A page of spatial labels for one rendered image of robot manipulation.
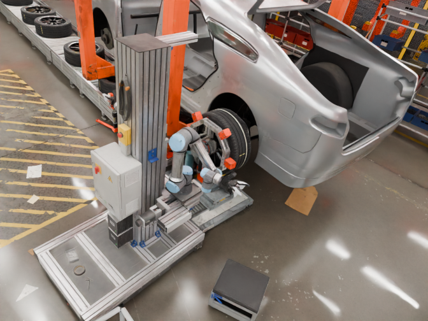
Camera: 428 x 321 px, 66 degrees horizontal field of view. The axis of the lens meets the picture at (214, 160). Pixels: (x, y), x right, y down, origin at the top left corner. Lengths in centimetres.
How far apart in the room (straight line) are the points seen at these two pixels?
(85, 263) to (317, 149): 220
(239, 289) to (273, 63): 193
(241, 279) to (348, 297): 118
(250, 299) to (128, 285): 99
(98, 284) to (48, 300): 46
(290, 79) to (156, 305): 224
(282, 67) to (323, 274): 207
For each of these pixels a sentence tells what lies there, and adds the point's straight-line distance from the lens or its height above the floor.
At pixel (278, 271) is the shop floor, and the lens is 349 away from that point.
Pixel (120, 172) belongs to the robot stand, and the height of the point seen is 123.
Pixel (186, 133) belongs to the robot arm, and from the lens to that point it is 233.
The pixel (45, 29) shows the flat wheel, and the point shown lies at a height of 42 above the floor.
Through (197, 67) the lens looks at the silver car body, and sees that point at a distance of 494.
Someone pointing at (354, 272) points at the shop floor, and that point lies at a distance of 385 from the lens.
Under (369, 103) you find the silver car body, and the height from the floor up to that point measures 112.
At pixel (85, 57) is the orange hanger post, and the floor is 86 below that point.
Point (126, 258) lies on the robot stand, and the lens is 310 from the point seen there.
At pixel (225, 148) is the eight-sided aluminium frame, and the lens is 305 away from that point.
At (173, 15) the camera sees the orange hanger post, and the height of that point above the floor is 197.
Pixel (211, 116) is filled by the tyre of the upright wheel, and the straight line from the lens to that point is 318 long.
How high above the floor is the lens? 276
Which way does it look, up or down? 38 degrees down
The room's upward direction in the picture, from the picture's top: 11 degrees clockwise
